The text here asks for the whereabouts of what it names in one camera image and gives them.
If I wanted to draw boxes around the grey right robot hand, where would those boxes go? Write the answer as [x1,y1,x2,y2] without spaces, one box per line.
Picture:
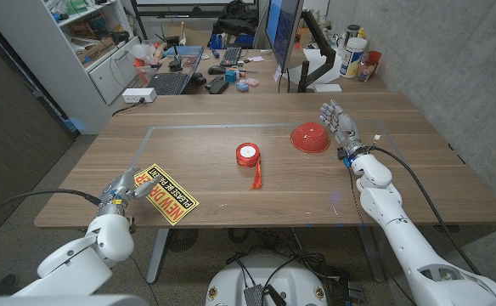
[318,99,368,161]

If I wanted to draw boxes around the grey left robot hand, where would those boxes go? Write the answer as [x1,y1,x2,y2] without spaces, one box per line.
[97,165,165,209]

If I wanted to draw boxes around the yellow new driver bumper sticker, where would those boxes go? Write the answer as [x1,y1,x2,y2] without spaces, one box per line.
[132,163,200,227]

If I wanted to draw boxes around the red speckled bowl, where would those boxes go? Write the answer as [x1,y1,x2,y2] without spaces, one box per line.
[290,122,331,155]

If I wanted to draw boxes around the red ribbon tape roll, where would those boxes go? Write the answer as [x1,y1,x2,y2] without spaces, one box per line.
[235,142,264,191]

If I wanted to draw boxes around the white flat box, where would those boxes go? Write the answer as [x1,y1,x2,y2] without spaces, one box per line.
[314,83,343,94]

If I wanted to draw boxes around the white labelled canister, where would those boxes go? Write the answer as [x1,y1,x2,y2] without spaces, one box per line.
[339,37,369,80]

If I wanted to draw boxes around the red cup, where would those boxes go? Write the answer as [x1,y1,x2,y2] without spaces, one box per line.
[357,50,383,83]

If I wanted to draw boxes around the grey table leg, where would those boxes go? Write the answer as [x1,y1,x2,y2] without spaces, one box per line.
[145,228,171,285]
[355,224,387,284]

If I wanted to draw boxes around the wooden rear desk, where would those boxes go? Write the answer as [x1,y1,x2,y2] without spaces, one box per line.
[153,47,390,96]

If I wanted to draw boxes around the dark lidded jar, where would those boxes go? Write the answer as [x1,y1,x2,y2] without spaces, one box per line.
[344,24,362,44]

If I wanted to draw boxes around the white power strip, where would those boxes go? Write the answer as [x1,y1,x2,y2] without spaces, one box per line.
[121,87,158,105]

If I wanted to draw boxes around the computer monitor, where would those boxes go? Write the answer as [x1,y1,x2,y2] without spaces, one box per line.
[264,0,306,74]

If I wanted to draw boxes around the black laptop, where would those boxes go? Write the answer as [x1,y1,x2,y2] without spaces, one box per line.
[145,45,205,97]

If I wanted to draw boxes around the black glasses case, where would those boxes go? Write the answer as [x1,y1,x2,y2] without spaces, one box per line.
[208,78,230,95]

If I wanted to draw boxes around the black keyboard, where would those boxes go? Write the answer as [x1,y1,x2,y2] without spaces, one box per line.
[219,46,244,68]

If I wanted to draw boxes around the white shelf cabinet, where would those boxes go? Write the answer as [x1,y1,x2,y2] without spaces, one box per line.
[0,0,144,135]

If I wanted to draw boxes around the black backpack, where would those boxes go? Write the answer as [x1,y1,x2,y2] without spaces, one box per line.
[211,0,260,37]

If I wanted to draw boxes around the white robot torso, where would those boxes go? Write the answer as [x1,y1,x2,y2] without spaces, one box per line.
[205,253,329,306]

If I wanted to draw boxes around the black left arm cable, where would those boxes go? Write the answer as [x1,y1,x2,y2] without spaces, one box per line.
[0,188,103,224]

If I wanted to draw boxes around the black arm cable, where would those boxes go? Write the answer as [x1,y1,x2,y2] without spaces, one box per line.
[0,188,103,224]
[369,144,483,276]

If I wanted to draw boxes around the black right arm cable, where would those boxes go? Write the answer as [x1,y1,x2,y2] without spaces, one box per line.
[369,144,483,276]

